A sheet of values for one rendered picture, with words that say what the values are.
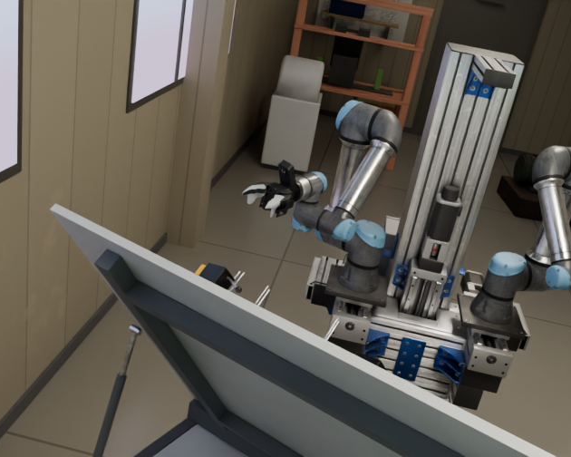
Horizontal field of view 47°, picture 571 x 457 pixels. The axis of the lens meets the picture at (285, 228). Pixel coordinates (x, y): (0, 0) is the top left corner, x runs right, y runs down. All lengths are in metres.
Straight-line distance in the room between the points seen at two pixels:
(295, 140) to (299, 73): 0.69
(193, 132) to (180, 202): 0.56
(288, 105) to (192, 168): 2.27
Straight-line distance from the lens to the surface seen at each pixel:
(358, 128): 2.25
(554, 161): 2.29
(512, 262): 2.41
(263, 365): 1.22
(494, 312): 2.45
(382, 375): 1.03
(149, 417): 3.47
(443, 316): 2.59
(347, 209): 2.10
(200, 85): 4.71
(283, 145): 7.02
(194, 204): 4.97
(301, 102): 6.90
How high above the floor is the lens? 2.26
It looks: 23 degrees down
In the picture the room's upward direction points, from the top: 11 degrees clockwise
